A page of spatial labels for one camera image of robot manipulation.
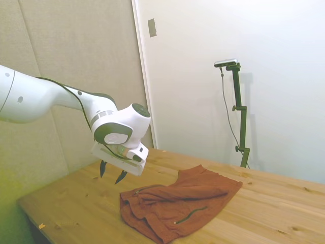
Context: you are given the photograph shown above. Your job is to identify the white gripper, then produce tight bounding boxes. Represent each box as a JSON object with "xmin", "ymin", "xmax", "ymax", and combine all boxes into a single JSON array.
[{"xmin": 90, "ymin": 142, "xmax": 148, "ymax": 186}]

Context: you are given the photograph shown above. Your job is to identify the rust orange shorts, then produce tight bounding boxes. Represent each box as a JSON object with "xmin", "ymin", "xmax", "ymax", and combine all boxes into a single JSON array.
[{"xmin": 119, "ymin": 164, "xmax": 243, "ymax": 244}]

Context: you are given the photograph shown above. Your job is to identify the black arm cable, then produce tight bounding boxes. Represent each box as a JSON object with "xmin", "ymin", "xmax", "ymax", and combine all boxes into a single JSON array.
[{"xmin": 35, "ymin": 76, "xmax": 132, "ymax": 161}]

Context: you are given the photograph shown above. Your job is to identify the white door frame trim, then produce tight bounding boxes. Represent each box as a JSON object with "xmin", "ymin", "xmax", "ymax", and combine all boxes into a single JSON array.
[{"xmin": 131, "ymin": 0, "xmax": 158, "ymax": 149}]

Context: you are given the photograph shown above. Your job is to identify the dark jointed camera stand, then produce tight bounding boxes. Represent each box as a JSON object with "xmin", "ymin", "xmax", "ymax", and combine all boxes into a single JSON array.
[{"xmin": 225, "ymin": 63, "xmax": 251, "ymax": 168}]

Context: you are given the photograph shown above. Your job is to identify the grey wall plate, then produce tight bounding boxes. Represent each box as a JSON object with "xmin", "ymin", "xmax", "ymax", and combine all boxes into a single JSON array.
[{"xmin": 147, "ymin": 18, "xmax": 157, "ymax": 38}]

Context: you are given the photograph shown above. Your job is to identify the grey bar camera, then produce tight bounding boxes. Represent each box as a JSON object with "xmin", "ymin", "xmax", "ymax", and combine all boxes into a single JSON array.
[{"xmin": 214, "ymin": 58, "xmax": 239, "ymax": 68}]

